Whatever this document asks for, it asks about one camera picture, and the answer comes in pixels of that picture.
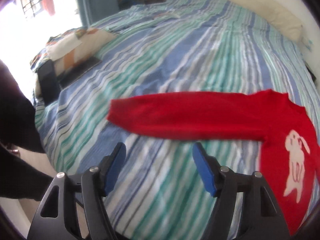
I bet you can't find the red sweater with white rabbit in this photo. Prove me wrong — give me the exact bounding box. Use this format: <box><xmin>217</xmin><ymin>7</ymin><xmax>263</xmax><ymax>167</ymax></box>
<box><xmin>107</xmin><ymin>89</ymin><xmax>319</xmax><ymax>233</ymax></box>

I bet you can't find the person's dark clothed body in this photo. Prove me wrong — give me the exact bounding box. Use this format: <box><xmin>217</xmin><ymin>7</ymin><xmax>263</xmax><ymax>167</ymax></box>
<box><xmin>1</xmin><ymin>62</ymin><xmax>53</xmax><ymax>201</ymax></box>

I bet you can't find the patterned white orange pillow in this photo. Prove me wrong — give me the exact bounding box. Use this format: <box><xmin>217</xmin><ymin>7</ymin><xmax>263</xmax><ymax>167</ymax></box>
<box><xmin>30</xmin><ymin>27</ymin><xmax>116</xmax><ymax>76</ymax></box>

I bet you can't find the striped blue green bedspread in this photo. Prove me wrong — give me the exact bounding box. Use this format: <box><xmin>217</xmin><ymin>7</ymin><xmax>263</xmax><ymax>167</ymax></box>
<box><xmin>35</xmin><ymin>0</ymin><xmax>319</xmax><ymax>239</ymax></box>

